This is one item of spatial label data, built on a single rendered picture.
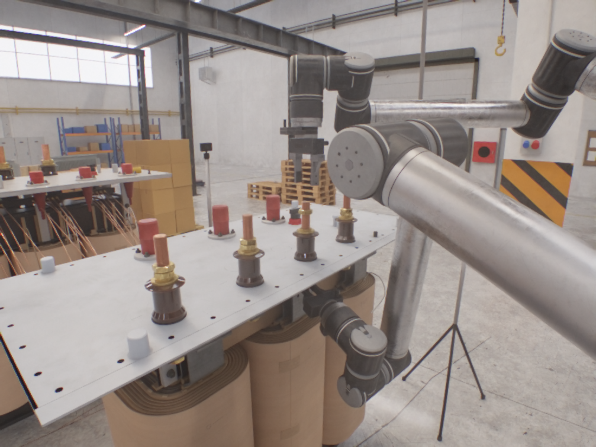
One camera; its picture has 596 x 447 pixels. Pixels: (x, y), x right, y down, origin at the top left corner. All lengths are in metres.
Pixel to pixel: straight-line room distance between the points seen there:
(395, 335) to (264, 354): 0.47
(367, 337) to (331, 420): 1.02
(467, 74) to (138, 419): 14.26
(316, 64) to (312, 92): 0.08
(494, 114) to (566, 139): 4.37
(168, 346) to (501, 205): 0.68
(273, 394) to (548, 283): 1.07
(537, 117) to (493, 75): 12.92
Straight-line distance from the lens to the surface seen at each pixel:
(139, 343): 0.76
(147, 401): 1.13
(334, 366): 1.76
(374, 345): 1.01
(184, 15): 10.73
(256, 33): 12.35
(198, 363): 1.05
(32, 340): 0.95
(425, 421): 2.62
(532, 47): 5.93
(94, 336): 0.89
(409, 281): 1.01
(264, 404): 1.45
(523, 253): 0.58
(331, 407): 1.93
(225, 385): 1.13
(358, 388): 1.12
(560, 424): 2.97
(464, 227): 0.59
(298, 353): 1.34
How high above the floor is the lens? 1.79
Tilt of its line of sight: 15 degrees down
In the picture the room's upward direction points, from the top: straight up
